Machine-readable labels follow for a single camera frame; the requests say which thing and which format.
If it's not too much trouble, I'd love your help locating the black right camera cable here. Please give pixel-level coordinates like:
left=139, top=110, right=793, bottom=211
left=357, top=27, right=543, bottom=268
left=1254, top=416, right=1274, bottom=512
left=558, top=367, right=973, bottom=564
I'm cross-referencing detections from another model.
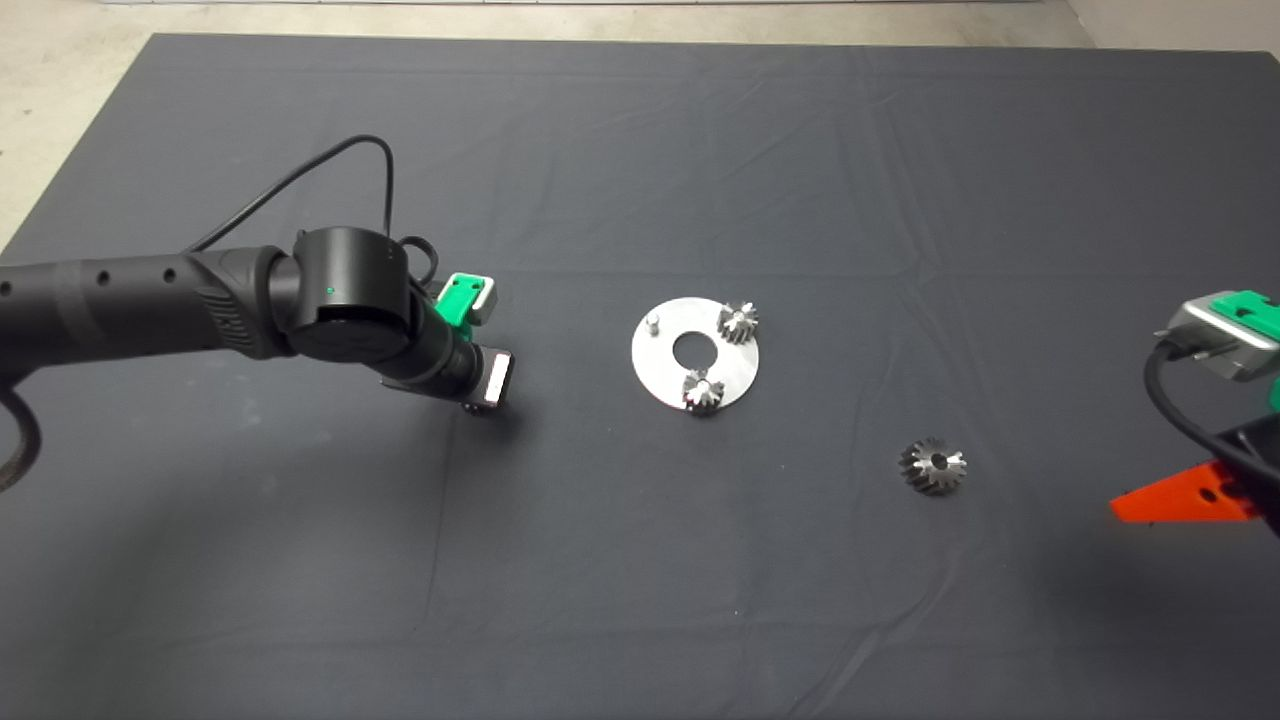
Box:
left=1143, top=338, right=1280, bottom=501

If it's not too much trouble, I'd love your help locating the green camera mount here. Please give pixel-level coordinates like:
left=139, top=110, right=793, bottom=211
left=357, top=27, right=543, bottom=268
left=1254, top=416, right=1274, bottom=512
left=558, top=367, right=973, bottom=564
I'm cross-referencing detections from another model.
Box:
left=1208, top=290, right=1280, bottom=413
left=436, top=274, right=492, bottom=328

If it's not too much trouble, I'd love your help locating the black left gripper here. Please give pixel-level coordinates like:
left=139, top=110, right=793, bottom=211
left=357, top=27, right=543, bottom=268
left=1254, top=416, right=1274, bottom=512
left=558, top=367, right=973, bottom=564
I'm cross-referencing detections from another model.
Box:
left=380, top=300, right=514, bottom=409

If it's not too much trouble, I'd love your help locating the dark grey table cloth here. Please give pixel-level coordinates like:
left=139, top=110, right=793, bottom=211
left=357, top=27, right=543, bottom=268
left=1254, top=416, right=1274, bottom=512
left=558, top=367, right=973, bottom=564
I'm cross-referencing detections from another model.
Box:
left=0, top=30, right=1280, bottom=720

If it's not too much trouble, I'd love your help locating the green right camera mount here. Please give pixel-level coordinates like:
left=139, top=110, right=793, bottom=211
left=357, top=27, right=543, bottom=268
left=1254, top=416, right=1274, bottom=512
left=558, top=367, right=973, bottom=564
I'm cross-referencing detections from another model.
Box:
left=1208, top=290, right=1280, bottom=413

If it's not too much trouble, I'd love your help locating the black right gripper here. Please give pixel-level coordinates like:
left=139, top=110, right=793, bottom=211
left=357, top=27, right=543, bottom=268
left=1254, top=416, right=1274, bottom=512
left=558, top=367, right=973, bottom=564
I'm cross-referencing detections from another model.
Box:
left=1110, top=415, right=1280, bottom=538

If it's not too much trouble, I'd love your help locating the braided left arm cable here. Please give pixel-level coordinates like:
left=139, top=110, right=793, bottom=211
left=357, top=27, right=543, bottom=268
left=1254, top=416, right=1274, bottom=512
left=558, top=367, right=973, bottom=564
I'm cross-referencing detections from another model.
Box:
left=0, top=383, right=43, bottom=493

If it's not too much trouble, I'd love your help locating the black camera cable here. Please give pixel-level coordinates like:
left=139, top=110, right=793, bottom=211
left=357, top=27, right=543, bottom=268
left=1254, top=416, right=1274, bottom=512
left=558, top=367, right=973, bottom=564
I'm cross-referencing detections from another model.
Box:
left=1143, top=338, right=1280, bottom=501
left=185, top=135, right=442, bottom=293

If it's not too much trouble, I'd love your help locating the green left camera mount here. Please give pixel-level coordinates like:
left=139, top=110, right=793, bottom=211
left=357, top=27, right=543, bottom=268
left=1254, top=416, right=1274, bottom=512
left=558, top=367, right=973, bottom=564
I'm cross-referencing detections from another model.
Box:
left=436, top=274, right=492, bottom=328

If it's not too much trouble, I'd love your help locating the silver right camera box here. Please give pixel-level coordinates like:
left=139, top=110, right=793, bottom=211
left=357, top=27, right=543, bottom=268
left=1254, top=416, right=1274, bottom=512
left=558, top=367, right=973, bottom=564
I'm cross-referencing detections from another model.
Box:
left=1154, top=300, right=1280, bottom=384

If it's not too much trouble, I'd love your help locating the black left camera cable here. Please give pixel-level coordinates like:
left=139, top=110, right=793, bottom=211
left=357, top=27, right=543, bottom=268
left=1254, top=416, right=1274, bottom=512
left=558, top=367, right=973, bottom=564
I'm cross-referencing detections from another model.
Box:
left=185, top=135, right=442, bottom=293

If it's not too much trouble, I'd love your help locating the larger steel gear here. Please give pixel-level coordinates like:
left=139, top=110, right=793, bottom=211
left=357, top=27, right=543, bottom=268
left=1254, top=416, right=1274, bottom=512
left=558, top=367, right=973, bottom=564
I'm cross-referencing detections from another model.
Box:
left=898, top=436, right=969, bottom=497

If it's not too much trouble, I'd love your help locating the small steel gear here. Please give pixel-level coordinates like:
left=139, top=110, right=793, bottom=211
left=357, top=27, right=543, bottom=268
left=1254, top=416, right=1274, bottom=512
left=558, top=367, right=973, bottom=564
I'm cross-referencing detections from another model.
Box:
left=717, top=301, right=760, bottom=346
left=681, top=368, right=726, bottom=415

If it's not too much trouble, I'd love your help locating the round metal plate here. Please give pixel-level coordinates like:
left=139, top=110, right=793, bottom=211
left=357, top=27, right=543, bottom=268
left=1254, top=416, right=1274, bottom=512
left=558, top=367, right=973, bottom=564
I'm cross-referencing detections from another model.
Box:
left=631, top=297, right=762, bottom=411

